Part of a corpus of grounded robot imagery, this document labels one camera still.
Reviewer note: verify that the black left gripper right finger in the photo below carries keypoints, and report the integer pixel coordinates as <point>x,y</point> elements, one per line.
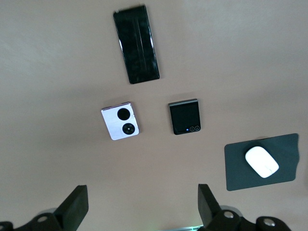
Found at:
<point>207,207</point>

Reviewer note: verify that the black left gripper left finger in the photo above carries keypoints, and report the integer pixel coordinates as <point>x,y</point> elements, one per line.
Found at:
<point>72,207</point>

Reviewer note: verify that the pink white flip phone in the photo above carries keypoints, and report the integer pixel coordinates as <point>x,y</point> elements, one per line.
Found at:
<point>113,125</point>

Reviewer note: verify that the black flip phone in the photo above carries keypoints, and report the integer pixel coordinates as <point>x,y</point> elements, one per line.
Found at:
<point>184,115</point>

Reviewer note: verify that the long black smartphone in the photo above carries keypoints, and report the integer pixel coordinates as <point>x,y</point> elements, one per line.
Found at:
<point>137,45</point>

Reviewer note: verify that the black mouse pad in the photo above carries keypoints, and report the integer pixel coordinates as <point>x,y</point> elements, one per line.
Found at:
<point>240,178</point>

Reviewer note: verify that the white computer mouse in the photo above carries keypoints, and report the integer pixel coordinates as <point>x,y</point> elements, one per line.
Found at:
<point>262,161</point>

